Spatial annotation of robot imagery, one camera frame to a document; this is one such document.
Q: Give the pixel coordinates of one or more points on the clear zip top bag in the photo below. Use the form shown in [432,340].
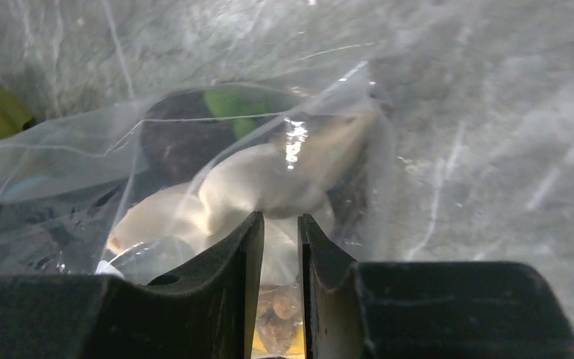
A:
[64,185]

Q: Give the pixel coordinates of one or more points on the dark fake mangosteen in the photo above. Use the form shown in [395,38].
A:
[188,128]

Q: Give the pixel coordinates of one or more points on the white fake mushroom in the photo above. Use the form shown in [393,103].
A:
[285,177]

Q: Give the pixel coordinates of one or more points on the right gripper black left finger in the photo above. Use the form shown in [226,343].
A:
[205,308]

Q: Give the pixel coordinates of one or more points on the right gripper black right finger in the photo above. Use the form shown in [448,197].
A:
[362,309]

